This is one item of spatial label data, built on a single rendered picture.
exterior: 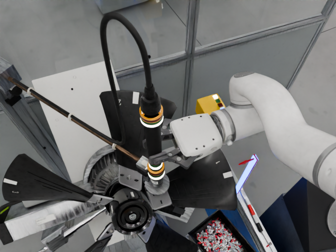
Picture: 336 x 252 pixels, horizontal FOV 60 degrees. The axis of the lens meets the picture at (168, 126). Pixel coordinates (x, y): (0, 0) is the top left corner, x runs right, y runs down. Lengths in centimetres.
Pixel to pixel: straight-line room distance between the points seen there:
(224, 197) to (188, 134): 38
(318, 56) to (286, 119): 274
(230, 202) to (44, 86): 71
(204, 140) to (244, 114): 11
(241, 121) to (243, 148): 174
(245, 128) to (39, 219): 71
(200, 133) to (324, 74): 258
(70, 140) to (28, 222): 29
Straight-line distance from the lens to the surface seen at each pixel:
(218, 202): 98
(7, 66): 106
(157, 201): 92
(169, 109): 79
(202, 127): 67
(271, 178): 237
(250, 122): 70
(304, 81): 303
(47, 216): 105
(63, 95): 103
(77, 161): 109
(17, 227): 108
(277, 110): 61
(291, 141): 57
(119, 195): 89
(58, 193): 88
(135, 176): 87
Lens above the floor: 207
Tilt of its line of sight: 57 degrees down
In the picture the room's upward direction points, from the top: straight up
